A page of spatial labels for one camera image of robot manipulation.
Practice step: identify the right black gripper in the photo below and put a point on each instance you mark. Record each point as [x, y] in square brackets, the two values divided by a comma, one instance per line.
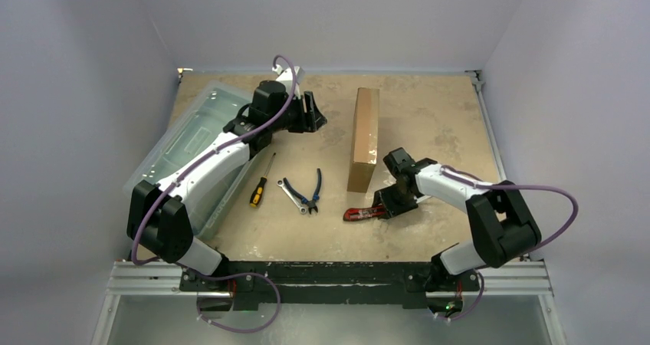
[391, 199]

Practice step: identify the red utility knife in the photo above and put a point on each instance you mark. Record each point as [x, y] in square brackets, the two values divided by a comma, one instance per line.
[361, 214]

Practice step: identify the aluminium frame rail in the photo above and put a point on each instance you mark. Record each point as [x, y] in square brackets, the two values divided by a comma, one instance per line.
[144, 305]

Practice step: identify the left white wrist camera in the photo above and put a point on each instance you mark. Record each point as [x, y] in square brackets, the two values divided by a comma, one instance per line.
[288, 74]

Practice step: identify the yellow black screwdriver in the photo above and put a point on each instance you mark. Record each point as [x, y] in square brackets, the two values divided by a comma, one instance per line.
[258, 192]

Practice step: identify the clear plastic storage bin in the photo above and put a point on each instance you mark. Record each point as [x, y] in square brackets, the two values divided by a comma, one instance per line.
[190, 134]

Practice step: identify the silver wrench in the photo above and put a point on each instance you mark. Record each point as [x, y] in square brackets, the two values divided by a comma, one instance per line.
[300, 207]

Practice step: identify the brown cardboard express box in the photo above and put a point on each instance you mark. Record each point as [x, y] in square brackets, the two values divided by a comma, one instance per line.
[364, 146]

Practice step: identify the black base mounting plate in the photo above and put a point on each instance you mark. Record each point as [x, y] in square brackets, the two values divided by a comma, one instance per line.
[251, 283]

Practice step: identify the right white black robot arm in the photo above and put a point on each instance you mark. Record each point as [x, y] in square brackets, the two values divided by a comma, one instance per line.
[501, 224]

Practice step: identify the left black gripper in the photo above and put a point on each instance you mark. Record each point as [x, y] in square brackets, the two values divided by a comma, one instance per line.
[306, 122]

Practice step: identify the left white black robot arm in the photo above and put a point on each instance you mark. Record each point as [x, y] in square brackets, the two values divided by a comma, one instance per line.
[164, 214]

